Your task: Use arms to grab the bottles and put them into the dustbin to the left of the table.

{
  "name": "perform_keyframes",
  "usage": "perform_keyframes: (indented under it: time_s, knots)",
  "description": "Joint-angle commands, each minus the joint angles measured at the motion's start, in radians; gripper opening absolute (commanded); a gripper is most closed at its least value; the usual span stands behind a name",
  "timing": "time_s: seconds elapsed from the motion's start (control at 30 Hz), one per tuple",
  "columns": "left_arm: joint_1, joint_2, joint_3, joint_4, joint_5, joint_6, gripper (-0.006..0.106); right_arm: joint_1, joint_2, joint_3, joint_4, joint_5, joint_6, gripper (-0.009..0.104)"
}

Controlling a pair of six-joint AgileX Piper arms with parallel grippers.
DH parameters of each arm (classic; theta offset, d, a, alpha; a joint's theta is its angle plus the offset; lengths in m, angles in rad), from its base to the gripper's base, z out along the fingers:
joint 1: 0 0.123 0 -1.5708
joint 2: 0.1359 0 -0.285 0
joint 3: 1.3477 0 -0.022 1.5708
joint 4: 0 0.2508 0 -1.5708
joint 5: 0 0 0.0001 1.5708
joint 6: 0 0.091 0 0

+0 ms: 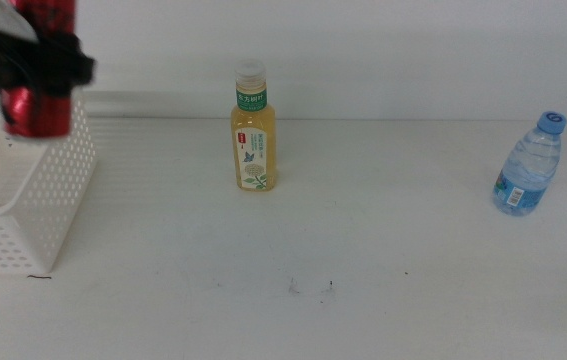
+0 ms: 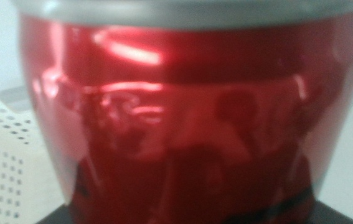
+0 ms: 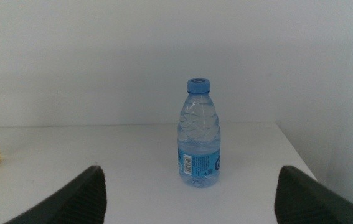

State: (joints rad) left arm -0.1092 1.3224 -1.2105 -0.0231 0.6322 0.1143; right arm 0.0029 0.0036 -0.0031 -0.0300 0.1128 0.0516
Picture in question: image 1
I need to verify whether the red cola can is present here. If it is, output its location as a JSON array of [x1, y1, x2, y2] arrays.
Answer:
[[0, 0, 77, 139]]

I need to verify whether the yellow tea bottle green label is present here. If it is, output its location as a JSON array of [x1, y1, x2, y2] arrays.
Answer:
[[230, 58, 278, 193]]

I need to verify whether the clear water bottle blue cap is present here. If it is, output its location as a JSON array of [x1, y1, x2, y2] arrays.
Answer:
[[492, 110, 567, 217]]

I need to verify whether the white perforated plastic basket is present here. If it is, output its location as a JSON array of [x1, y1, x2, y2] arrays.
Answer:
[[0, 84, 98, 275]]

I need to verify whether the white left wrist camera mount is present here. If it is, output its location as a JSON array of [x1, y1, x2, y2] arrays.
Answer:
[[0, 0, 40, 44]]

